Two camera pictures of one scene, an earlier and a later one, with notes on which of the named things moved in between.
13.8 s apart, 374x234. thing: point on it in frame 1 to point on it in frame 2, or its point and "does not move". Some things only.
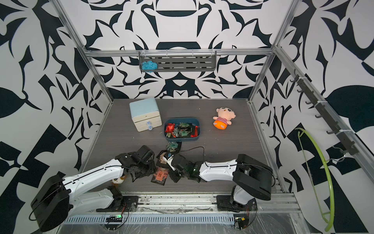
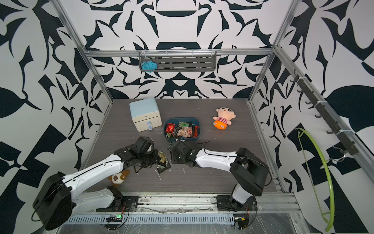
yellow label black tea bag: x=160 y=161 does not move
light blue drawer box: x=145 y=114 does not move
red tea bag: x=196 y=132 does not move
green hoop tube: x=330 y=225 does not move
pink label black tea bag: x=160 y=176 to x=185 y=131
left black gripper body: x=146 y=168 to x=150 y=158
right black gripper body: x=173 y=174 to x=174 y=159
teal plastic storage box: x=182 y=129 does not move
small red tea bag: x=170 y=127 does not move
